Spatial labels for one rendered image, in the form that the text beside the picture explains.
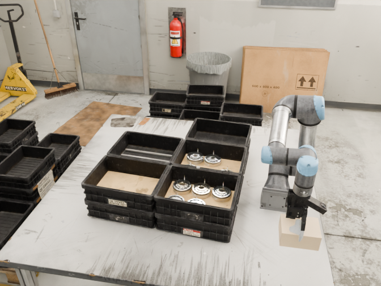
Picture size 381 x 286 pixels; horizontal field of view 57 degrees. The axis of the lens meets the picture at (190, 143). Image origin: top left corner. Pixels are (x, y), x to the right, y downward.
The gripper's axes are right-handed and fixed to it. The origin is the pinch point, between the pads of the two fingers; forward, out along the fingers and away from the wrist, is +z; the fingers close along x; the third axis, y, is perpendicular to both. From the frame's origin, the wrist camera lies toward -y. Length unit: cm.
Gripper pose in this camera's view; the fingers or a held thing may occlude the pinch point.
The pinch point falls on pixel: (299, 228)
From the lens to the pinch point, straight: 163.0
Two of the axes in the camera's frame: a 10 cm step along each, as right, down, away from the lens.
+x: -1.7, 5.1, -8.4
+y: -9.9, -0.9, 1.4
